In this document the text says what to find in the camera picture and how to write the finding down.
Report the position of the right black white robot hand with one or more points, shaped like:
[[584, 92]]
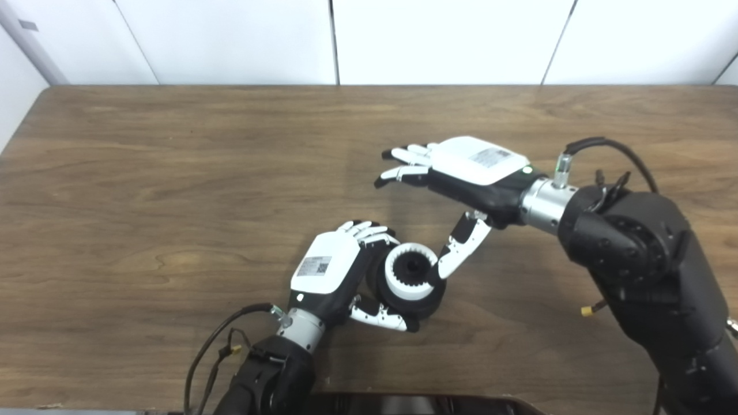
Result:
[[478, 167]]

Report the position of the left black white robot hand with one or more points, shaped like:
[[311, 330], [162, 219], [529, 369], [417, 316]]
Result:
[[323, 265]]

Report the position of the round black stepped part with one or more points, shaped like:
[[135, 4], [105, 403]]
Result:
[[429, 302]]

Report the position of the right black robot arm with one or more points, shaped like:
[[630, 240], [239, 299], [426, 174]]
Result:
[[646, 253]]

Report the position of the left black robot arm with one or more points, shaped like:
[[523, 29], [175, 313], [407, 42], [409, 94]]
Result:
[[277, 374]]

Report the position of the black robot torso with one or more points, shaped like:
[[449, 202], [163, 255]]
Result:
[[415, 406]]

